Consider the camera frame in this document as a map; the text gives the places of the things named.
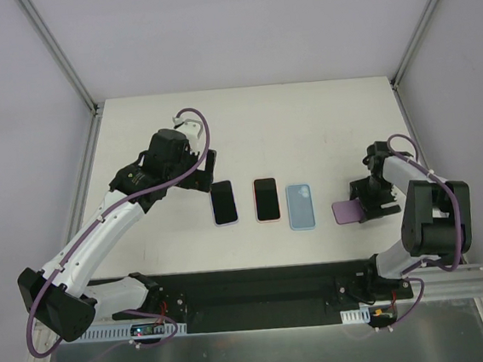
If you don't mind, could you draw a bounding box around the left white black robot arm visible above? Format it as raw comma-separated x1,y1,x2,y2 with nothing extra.
17,120,216,342

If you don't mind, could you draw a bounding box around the left white cable duct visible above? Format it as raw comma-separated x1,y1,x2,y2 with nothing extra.
75,322,187,343

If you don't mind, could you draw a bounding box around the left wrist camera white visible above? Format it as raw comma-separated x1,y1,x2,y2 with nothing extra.
172,117,204,144

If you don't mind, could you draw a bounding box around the white cable duct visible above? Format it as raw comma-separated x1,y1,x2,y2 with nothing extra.
75,322,187,343
340,307,371,325

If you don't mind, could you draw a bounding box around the purple phone face down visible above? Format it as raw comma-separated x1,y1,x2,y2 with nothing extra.
331,199,365,226

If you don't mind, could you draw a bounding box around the light blue phone case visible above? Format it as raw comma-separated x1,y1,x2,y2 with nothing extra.
285,183,316,231

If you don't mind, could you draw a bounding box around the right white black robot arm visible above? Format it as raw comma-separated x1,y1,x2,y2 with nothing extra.
348,141,472,303

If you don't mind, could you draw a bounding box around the right aluminium frame post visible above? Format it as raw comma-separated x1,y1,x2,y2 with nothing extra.
382,0,474,89

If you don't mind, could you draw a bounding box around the right white cable duct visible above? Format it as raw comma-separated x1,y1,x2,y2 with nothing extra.
340,307,371,325

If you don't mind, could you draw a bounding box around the pink phone case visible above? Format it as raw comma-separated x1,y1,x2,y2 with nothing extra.
250,176,282,225

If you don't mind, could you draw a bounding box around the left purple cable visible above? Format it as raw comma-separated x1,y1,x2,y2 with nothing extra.
7,106,233,362

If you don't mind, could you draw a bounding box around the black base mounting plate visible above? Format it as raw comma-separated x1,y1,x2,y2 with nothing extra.
136,258,413,334

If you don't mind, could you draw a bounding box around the left aluminium frame post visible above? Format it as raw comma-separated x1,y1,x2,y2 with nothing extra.
14,0,100,115

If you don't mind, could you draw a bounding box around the black phone pink edge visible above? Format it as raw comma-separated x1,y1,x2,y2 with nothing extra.
209,179,239,227

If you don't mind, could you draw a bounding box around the aluminium front rail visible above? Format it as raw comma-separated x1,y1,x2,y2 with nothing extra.
411,264,483,302

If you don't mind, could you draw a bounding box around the aluminium frame post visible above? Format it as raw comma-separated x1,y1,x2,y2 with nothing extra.
14,0,100,115
382,0,474,89

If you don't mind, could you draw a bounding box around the lavender phone case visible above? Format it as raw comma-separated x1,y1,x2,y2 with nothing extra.
208,178,240,228

